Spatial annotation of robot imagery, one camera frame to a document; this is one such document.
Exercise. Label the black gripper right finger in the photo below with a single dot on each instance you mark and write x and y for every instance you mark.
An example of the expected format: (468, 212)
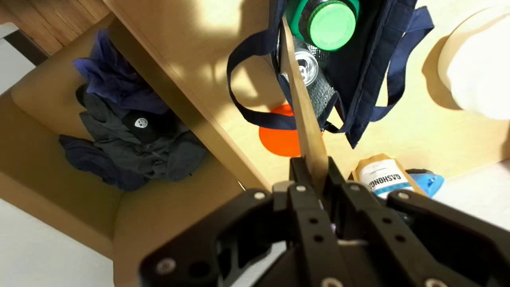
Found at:
(415, 239)

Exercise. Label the white round bowl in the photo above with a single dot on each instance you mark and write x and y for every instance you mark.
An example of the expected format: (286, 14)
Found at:
(479, 64)

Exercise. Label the brown paper pouch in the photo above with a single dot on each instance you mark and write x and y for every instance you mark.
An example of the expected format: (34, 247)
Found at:
(383, 177)

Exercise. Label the grey textured sponge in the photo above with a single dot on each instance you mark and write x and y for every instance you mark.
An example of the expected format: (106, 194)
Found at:
(325, 97)

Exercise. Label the blue plastic bag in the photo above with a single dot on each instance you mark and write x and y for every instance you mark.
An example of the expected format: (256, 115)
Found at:
(430, 182)

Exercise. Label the blue purple cloth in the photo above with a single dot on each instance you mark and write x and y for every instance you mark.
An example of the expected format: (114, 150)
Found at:
(114, 73)

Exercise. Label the green round lid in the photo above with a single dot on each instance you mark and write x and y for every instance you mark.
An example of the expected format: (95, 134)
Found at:
(328, 21)

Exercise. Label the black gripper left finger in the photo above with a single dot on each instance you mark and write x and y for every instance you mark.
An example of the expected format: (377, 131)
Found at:
(256, 239)

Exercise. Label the dark grey garment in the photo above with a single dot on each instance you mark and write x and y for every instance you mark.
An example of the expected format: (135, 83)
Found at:
(149, 148)

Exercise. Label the orange round lid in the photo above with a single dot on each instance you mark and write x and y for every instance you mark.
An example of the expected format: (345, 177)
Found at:
(280, 140)

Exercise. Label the navy blue tote bag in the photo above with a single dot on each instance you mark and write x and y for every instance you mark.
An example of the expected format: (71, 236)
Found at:
(372, 64)

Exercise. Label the wooden spatula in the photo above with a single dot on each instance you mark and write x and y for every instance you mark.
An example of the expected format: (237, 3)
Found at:
(309, 121)

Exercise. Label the small shiny metal item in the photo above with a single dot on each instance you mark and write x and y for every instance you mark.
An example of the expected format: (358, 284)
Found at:
(307, 64)

